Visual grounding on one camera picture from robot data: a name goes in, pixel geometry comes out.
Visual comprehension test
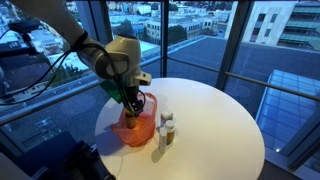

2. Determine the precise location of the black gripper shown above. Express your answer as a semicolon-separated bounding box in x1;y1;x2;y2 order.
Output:
123;85;146;118

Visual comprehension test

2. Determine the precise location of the yellow bottle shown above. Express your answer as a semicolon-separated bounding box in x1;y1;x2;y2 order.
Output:
125;112;137;130

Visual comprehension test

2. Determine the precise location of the orange plastic carrier bag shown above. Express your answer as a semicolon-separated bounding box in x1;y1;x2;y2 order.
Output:
111;92;158;148

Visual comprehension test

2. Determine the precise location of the orange pill bottle white cap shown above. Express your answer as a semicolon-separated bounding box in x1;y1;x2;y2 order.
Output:
165;119;176;145

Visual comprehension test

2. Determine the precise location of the white capped jar red label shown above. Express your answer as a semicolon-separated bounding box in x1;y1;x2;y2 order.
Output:
160;109;174;127

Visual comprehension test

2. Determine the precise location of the slim white tube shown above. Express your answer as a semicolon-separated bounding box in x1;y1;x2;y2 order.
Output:
158;127;168;155

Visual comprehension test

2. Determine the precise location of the metal window handrail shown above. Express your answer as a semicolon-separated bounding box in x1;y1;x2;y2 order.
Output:
0;78;111;128
166;56;320;102

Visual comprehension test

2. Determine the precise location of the black equipment with orange part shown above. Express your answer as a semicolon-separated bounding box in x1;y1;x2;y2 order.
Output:
49;141;116;180

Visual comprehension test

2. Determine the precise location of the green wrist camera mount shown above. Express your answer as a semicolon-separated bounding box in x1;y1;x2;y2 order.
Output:
100;79;125;104

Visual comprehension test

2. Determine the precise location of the black camera on stand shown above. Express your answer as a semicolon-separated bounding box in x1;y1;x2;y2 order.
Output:
0;20;41;58

